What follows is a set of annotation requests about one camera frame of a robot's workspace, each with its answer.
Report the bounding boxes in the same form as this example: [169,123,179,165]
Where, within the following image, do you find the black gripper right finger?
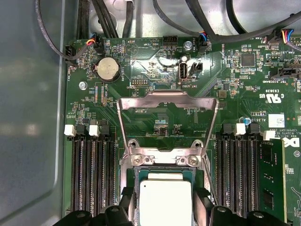
[193,187,292,226]

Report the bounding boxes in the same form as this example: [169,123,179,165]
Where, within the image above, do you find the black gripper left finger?
[53,186,140,226]

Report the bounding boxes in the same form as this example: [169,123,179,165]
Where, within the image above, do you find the metal locking lever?
[203,154,219,207]

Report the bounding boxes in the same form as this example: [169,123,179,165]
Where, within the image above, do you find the silver CPU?
[137,169,195,226]

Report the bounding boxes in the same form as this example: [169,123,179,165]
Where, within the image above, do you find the metal socket cover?
[116,89,220,164]

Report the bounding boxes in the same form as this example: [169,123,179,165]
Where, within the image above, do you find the black RAM slot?
[88,119,108,212]
[242,123,261,217]
[215,123,233,212]
[228,122,246,216]
[98,119,118,208]
[63,124,82,212]
[75,124,96,214]

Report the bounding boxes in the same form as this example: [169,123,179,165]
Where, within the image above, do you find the CPU socket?
[119,138,214,226]

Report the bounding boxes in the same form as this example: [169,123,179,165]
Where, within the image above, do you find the green RAM stick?
[258,130,287,224]

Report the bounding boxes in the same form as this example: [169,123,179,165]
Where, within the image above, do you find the white label sticker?
[268,113,285,128]

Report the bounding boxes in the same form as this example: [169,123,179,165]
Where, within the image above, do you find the green motherboard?
[62,35,301,226]

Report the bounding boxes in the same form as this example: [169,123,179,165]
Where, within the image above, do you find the silver USB port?
[178,61,189,82]

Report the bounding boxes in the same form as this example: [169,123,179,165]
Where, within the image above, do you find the small black connector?
[191,62,203,74]

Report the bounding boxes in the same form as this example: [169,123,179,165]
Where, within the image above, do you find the silver coin battery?
[94,56,121,83]

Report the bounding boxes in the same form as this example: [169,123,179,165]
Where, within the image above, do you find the black PC case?
[0,0,301,226]

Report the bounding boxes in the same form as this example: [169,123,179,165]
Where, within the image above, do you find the black square chip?
[240,53,256,67]

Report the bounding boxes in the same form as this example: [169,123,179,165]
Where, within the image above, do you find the black pin header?
[162,35,178,47]

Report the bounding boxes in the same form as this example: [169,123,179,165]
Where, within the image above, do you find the black cable coloured wires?
[267,28,296,45]
[90,0,118,54]
[152,0,209,54]

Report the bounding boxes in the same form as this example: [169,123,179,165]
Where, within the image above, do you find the thin black fan cable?
[34,0,78,68]

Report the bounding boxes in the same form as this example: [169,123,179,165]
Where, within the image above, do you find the thick black cable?
[185,0,301,44]

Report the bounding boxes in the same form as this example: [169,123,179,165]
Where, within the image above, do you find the braided black cable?
[76,0,91,40]

